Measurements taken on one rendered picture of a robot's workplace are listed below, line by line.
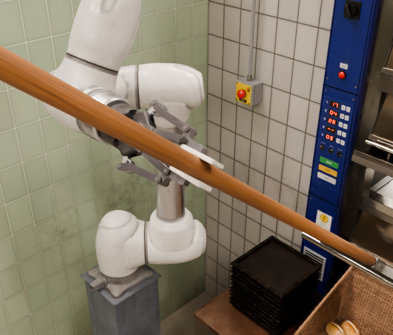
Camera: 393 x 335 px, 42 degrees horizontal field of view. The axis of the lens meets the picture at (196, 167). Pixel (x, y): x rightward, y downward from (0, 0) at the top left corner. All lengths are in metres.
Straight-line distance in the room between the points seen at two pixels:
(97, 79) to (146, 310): 1.27
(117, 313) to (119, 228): 0.33
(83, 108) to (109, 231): 1.24
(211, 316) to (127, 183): 0.72
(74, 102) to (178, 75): 0.93
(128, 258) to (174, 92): 0.65
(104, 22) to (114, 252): 1.06
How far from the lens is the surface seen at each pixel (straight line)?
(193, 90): 1.49
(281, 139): 2.34
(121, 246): 1.81
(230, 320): 2.40
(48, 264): 2.39
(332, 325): 2.37
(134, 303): 1.98
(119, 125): 0.62
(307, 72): 2.15
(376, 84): 2.00
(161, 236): 1.78
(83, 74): 0.94
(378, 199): 2.19
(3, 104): 1.97
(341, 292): 2.37
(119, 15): 0.94
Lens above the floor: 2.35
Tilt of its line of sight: 31 degrees down
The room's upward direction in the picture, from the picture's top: straight up
